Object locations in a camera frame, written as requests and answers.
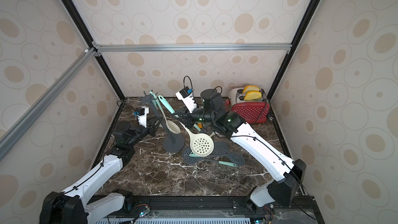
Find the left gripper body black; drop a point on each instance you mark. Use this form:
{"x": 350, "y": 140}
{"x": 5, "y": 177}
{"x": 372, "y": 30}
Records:
{"x": 149, "y": 129}

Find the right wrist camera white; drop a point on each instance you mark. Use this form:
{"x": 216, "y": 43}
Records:
{"x": 186, "y": 95}

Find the grey utensil rack stand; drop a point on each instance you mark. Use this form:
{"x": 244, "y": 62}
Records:
{"x": 174, "y": 141}

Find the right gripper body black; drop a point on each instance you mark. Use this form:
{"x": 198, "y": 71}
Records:
{"x": 188, "y": 117}

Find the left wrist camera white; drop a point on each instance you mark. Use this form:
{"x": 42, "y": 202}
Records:
{"x": 141, "y": 114}

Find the aluminium frame bar left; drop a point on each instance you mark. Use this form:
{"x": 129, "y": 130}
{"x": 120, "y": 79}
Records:
{"x": 18, "y": 130}

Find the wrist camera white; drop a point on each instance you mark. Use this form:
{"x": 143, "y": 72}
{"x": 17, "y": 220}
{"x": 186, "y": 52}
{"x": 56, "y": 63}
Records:
{"x": 141, "y": 114}
{"x": 186, "y": 95}

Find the yellow bread slice front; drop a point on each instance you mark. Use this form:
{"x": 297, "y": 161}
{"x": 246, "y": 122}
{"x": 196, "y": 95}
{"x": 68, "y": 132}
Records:
{"x": 252, "y": 95}

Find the grey skimmer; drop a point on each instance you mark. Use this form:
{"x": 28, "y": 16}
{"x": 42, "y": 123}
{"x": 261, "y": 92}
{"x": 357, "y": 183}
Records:
{"x": 220, "y": 148}
{"x": 187, "y": 158}

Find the grey skimmer mint handle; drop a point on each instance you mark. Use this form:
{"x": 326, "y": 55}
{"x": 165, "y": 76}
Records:
{"x": 234, "y": 157}

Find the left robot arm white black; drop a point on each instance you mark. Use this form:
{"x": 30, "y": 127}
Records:
{"x": 93, "y": 174}

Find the aluminium frame bar horizontal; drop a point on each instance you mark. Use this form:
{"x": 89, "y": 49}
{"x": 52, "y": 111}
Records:
{"x": 193, "y": 47}

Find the yellow bread slice rear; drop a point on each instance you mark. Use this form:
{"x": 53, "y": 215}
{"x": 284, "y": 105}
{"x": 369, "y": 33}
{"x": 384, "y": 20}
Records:
{"x": 249, "y": 88}

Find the cream skimmer mint handle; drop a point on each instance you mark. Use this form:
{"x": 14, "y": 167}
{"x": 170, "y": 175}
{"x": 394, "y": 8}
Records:
{"x": 201, "y": 144}
{"x": 171, "y": 126}

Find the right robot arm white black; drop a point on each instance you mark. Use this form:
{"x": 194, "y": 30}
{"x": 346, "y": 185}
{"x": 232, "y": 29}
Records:
{"x": 287, "y": 173}

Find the yellow bread slice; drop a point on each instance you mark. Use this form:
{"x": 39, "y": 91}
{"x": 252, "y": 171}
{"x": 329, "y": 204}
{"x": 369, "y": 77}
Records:
{"x": 249, "y": 88}
{"x": 252, "y": 95}

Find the red silver toaster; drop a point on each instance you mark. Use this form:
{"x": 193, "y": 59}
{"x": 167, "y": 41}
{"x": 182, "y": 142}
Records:
{"x": 256, "y": 111}

